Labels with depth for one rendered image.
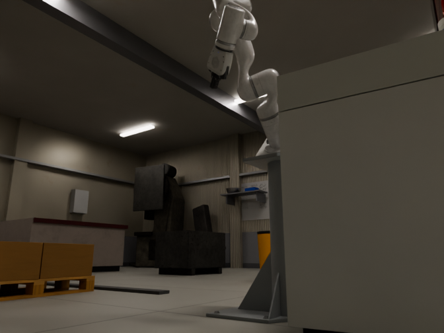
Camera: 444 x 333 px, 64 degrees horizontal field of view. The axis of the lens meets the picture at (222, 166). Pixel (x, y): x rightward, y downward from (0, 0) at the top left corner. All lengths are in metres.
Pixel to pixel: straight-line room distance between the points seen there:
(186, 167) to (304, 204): 9.86
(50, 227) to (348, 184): 6.36
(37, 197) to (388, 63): 9.39
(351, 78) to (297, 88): 0.19
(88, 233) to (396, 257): 6.79
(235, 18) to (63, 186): 9.27
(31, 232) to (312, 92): 6.15
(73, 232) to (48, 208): 2.91
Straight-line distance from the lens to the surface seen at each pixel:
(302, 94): 1.34
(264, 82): 1.87
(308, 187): 1.24
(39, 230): 7.05
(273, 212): 1.91
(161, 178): 9.76
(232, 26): 1.49
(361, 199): 1.19
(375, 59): 1.32
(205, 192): 10.38
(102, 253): 7.75
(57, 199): 10.32
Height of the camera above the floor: 0.30
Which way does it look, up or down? 14 degrees up
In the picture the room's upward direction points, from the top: straight up
